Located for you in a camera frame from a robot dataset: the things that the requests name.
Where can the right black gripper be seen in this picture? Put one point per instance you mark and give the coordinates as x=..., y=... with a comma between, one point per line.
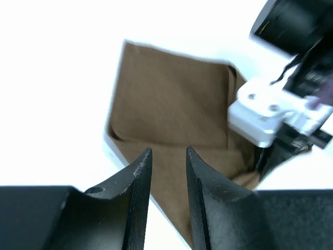
x=312, y=77

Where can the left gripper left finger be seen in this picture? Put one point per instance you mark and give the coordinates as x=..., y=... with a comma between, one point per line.
x=110, y=215

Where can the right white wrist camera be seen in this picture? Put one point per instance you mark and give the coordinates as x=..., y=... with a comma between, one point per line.
x=260, y=110

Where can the brown cloth napkin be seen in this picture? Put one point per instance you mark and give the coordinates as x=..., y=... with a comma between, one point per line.
x=169, y=102

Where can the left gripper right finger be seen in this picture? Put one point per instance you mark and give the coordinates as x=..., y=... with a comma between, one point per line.
x=225, y=215

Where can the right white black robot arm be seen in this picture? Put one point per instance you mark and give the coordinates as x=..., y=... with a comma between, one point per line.
x=302, y=29

